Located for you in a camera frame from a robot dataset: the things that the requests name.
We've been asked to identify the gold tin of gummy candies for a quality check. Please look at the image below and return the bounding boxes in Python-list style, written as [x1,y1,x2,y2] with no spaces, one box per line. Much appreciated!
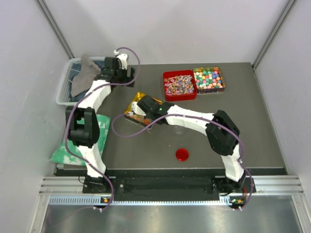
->
[124,92,163,127]

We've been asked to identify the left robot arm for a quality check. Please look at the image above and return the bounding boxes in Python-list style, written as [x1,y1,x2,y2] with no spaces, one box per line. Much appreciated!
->
[66,53,135,193]

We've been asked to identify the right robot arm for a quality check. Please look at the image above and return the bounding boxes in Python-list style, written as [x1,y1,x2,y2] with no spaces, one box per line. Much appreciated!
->
[131,96,246,196]

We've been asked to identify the red tin of lollipop candies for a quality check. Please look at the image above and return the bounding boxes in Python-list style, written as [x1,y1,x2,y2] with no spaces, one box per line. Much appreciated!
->
[163,70,197,102]

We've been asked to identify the patterned tin of pastel candies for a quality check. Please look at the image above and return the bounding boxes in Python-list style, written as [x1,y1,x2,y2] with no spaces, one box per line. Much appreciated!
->
[192,67,225,95]

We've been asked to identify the grey cloth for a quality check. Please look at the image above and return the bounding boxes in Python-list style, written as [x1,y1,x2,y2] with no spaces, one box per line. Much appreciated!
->
[71,54,101,97]

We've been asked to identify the clear plastic jar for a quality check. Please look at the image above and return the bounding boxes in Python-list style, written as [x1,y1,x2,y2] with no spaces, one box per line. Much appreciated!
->
[173,126,186,136]

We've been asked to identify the blue green cloths in basket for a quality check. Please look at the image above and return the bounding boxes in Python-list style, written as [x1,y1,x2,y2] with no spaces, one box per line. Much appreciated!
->
[68,63,92,102]

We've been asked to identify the red jar lid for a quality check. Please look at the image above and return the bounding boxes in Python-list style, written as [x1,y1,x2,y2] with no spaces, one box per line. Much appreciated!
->
[175,148,189,162]

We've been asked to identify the white plastic basket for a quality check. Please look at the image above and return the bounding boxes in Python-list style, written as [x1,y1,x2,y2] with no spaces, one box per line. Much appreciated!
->
[55,56,109,106]

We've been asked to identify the green white patterned cloth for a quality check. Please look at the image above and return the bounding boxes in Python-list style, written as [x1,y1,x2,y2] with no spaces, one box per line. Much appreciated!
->
[50,115,110,166]

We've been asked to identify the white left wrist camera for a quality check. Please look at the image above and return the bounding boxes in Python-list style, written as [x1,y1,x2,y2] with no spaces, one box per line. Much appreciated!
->
[114,50,128,70]

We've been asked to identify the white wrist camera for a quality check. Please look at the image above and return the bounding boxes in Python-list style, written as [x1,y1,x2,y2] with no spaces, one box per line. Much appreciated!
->
[131,101,146,116]
[114,50,128,70]

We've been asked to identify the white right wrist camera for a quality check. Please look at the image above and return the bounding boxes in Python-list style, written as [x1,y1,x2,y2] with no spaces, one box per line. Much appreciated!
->
[131,101,146,116]

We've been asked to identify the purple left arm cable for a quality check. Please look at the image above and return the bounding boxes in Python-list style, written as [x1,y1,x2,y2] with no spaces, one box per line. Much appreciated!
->
[63,47,141,212]

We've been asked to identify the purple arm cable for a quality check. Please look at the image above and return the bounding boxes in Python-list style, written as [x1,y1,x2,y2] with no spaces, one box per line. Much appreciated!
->
[63,47,141,212]
[111,114,255,212]

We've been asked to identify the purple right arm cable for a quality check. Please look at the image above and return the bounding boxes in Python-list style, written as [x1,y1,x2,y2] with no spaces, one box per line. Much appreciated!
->
[111,114,255,212]

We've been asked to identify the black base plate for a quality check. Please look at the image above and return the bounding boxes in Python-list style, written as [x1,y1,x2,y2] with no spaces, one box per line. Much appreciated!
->
[82,176,256,195]

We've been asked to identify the grey slotted cable duct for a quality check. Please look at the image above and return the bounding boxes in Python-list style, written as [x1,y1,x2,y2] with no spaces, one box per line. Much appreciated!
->
[48,196,246,206]

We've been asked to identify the aluminium rail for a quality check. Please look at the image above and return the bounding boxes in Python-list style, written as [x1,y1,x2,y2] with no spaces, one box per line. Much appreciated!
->
[39,175,304,196]

